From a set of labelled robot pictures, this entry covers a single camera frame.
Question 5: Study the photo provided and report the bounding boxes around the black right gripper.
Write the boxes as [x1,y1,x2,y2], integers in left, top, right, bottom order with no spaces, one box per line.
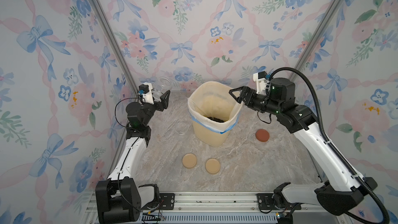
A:
[230,85,282,117]

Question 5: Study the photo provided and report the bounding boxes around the red jar lid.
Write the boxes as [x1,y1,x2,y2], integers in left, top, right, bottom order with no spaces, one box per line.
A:
[255,129,270,142]

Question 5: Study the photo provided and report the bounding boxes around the glass jar light wood lid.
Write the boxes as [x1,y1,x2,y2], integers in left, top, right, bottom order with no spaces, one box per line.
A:
[152,77,173,101]

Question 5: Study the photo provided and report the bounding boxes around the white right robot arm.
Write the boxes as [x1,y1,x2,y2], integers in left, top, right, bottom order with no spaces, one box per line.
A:
[229,78,381,217]

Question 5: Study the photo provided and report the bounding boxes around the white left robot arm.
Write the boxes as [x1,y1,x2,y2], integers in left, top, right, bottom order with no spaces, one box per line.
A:
[95,85,171,224]

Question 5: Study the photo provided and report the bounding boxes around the cream ribbed trash bin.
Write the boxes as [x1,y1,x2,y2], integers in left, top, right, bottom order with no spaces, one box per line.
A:
[192,119,238,147]

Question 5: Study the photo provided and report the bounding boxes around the translucent bin liner blue band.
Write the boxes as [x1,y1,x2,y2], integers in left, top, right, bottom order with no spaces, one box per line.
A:
[187,81,245,134]

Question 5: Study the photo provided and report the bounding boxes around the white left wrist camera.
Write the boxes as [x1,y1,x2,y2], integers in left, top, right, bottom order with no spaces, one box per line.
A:
[138,83,154,105]

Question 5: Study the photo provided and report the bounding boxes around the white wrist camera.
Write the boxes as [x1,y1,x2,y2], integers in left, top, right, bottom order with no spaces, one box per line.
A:
[138,83,154,105]
[253,71,270,95]

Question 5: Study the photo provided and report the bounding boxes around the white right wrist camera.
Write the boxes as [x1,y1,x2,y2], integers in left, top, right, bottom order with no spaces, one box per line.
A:
[253,71,270,95]

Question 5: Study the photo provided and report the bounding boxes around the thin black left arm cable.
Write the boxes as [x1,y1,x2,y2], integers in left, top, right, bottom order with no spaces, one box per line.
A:
[114,97,141,129]

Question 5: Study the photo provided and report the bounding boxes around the aluminium mounting rail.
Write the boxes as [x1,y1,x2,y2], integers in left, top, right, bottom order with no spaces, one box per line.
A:
[79,191,353,224]

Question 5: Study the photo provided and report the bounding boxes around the black corrugated cable conduit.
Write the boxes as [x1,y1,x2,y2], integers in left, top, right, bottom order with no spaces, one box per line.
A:
[268,67,390,224]

